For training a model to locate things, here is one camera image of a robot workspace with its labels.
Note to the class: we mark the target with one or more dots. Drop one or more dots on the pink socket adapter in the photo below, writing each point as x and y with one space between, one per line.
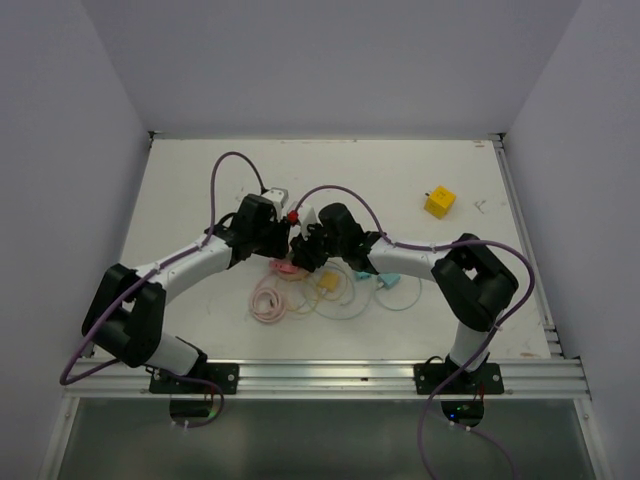
282 266

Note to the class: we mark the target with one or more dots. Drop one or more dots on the round pink power strip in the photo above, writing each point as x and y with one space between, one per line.
296 276

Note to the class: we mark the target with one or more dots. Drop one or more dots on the yellow cube socket adapter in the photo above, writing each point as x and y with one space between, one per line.
439 202

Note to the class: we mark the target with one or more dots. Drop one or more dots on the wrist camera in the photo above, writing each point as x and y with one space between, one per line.
303 216
279 198

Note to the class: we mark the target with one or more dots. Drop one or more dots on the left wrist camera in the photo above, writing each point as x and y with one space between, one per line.
279 198

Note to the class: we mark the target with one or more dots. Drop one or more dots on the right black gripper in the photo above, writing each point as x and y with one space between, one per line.
302 251

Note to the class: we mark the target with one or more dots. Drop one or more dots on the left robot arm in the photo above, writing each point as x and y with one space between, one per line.
126 316

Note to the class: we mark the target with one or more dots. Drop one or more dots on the right black mount plate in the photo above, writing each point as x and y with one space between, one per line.
435 376

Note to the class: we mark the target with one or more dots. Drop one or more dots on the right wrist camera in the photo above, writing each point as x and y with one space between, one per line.
303 216

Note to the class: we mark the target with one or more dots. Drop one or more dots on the black mount plate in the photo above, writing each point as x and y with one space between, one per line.
199 380
435 376

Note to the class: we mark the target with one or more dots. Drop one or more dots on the left black mount plate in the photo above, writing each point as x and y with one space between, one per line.
199 380

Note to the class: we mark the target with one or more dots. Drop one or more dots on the light blue charger plug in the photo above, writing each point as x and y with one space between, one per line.
388 280

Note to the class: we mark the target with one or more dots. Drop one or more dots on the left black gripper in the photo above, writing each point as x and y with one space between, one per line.
281 235

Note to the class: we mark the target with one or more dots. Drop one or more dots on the yellow charger plug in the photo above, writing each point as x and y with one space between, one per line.
328 282

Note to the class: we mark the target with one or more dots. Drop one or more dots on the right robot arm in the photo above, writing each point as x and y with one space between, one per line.
476 285

